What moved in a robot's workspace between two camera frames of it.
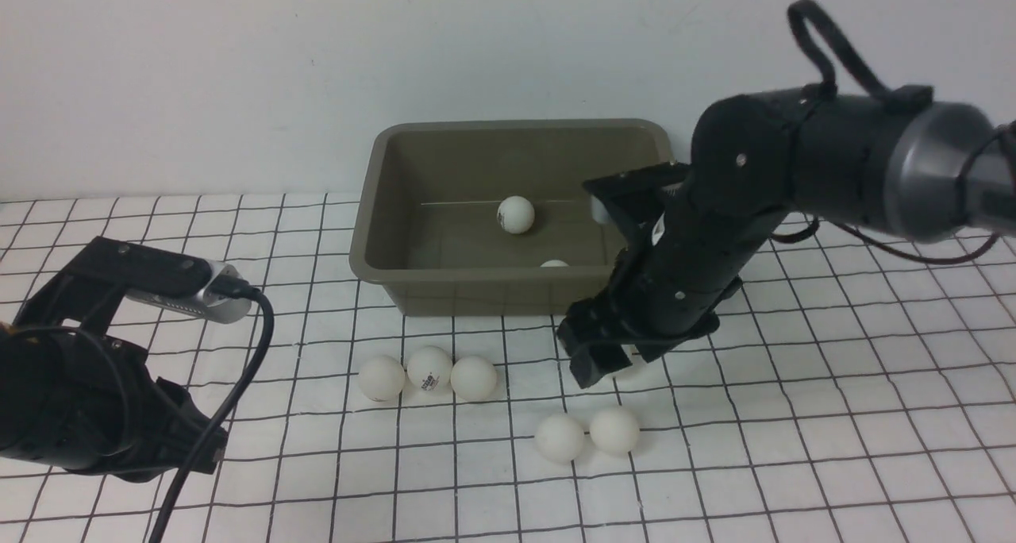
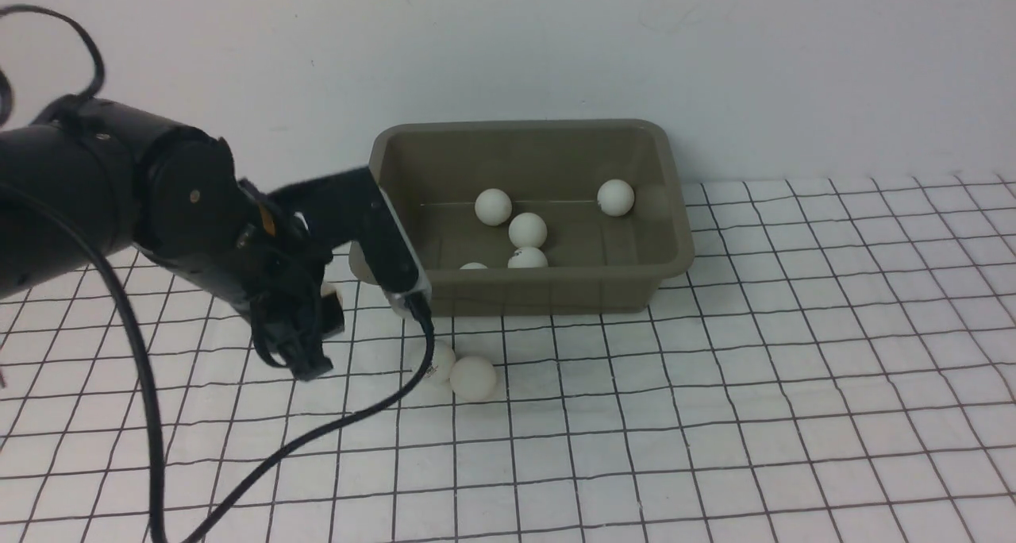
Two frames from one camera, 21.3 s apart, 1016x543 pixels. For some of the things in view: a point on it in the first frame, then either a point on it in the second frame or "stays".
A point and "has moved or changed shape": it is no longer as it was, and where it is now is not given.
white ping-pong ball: [559, 437] -> [528, 230]
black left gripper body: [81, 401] -> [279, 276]
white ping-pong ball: [473, 378] stays
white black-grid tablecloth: [862, 390] stays
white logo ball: [515, 214] -> [493, 207]
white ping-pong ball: [640, 367] has moved or changed shape
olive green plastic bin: [491, 217] stays
